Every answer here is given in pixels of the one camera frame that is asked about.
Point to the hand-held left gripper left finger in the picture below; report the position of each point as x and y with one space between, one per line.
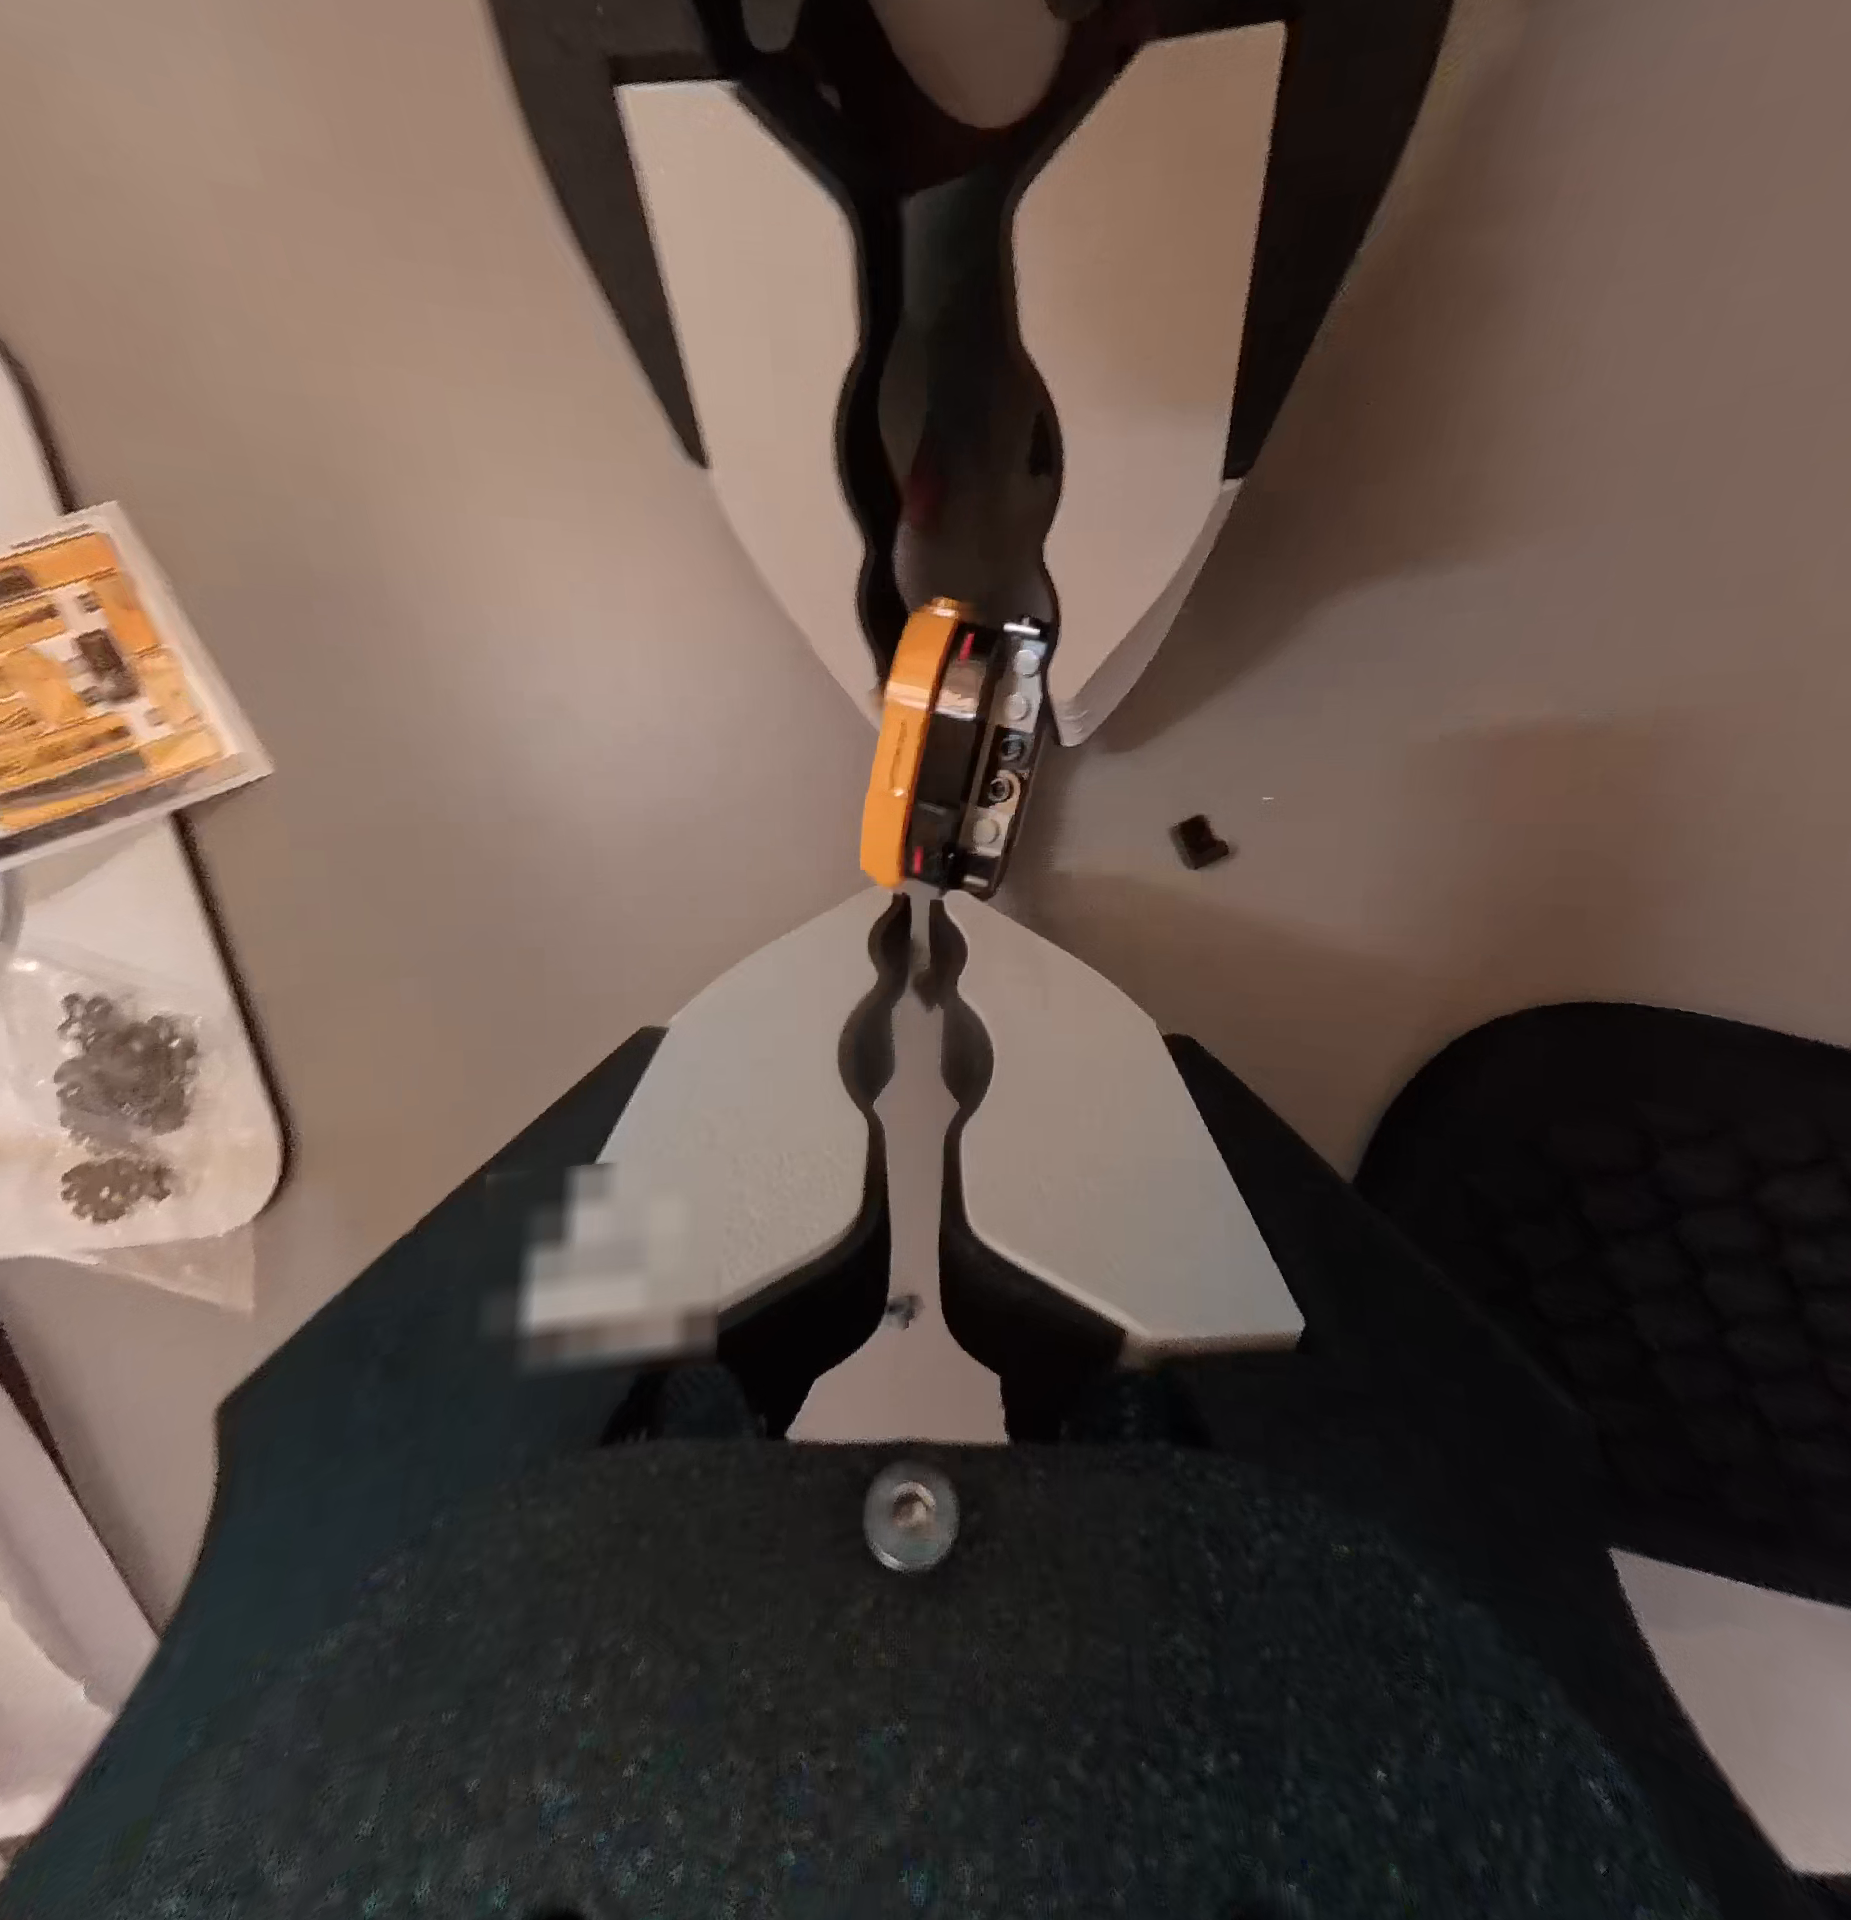
762 1110

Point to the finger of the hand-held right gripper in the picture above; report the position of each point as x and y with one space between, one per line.
1151 374
746 345

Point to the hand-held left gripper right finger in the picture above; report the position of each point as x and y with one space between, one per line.
1104 1184

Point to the small black lego piece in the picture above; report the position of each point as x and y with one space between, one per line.
1199 843

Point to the orange and black lego assembly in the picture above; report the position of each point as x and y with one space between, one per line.
902 749

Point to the lego sticker sheet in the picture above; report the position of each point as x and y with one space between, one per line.
85 674

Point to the clear bag of black parts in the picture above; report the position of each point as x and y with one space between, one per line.
116 1064

